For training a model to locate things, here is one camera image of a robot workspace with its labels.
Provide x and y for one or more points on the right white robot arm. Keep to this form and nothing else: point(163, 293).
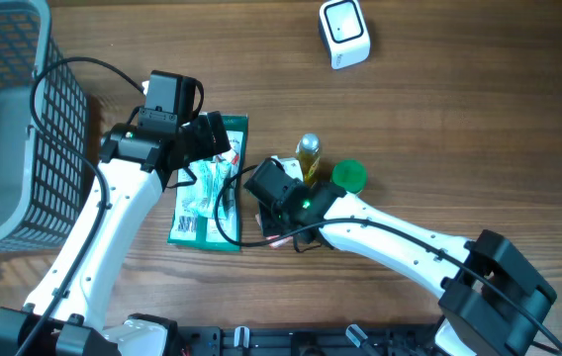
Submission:
point(493, 301)

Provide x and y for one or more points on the white barcode scanner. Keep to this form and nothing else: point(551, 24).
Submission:
point(344, 33)

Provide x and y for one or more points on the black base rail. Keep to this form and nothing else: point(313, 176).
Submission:
point(395, 340)

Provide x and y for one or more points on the pale green wipes pack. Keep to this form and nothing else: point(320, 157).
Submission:
point(211, 176)

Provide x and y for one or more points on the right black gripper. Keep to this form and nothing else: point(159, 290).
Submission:
point(269, 224)

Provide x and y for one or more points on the green lid jar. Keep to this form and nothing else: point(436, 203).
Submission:
point(351, 175)

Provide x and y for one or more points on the green glove package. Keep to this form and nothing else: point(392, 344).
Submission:
point(211, 234)

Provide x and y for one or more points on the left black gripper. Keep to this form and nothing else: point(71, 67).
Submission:
point(206, 143)

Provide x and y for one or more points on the grey plastic mesh basket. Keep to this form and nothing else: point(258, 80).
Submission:
point(41, 134)

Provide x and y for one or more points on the yellow oil bottle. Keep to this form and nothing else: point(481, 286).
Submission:
point(308, 154)

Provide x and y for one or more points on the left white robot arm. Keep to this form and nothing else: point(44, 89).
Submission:
point(65, 314)

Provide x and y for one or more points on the red tissue pack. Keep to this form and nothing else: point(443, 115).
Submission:
point(276, 244)

